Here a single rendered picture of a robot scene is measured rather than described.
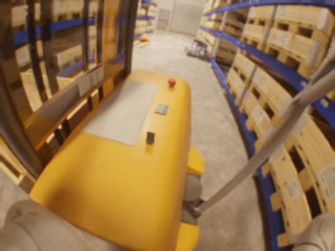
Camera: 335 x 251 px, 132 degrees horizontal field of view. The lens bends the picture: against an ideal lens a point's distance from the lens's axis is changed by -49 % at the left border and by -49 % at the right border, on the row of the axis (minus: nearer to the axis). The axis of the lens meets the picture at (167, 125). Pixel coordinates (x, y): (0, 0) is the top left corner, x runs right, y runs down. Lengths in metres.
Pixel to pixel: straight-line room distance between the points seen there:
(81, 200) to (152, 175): 0.17
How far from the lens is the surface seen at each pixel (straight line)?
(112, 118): 0.48
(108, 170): 0.36
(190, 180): 0.90
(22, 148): 0.36
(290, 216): 1.28
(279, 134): 0.42
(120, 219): 0.32
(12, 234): 0.21
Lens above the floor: 1.20
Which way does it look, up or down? 41 degrees down
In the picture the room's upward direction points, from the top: 13 degrees clockwise
